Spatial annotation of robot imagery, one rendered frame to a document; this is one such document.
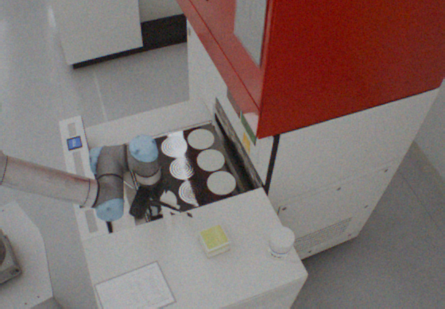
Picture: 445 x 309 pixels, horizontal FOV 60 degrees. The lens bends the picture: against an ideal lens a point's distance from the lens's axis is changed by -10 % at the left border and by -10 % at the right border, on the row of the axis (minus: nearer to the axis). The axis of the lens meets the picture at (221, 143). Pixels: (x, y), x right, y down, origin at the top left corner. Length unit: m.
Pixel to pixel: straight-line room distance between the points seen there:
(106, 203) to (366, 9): 0.81
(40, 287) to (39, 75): 2.33
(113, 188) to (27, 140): 2.00
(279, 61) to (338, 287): 1.60
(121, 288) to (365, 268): 1.56
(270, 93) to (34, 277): 1.00
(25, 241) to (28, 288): 0.19
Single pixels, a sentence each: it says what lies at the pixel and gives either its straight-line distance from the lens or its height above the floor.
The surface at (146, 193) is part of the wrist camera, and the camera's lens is 1.28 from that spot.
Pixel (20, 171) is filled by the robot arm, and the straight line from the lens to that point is 1.04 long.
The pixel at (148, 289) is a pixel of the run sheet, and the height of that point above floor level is 0.97.
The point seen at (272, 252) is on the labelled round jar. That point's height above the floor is 1.01.
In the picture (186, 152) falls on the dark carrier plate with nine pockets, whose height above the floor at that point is 0.90.
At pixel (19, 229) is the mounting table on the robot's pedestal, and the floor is 0.82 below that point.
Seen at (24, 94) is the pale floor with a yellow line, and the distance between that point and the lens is 3.44.
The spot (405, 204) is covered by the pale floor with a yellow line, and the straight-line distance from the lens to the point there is 2.80.
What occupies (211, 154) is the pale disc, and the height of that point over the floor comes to 0.90.
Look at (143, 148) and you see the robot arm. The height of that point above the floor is 1.27.
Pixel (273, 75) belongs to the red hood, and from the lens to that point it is 1.05.
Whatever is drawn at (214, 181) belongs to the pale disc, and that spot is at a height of 0.90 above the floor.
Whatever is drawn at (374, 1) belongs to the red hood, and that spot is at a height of 1.64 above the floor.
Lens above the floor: 2.15
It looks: 50 degrees down
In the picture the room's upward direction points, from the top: 2 degrees clockwise
